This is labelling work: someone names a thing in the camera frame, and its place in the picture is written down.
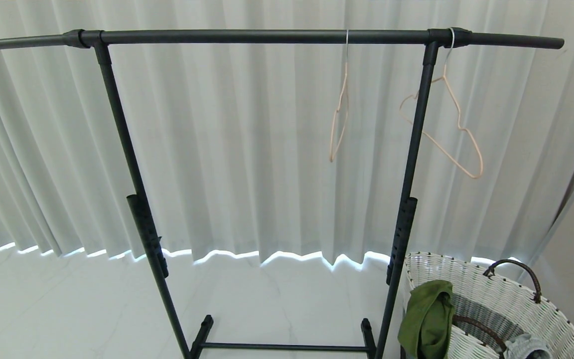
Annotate pink clothes hanger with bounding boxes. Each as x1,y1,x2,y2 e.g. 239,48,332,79
399,28,484,179
329,30,350,163

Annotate pale grey shorts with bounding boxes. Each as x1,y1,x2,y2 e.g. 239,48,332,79
504,333,552,359

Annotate white curtain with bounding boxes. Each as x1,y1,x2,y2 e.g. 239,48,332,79
0,0,574,272

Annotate white laundry basket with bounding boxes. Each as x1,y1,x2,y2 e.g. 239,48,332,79
402,252,574,359

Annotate black clothes rack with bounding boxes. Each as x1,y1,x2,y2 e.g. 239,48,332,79
0,27,565,359

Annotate green garment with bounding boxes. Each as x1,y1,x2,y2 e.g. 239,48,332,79
398,280,456,359

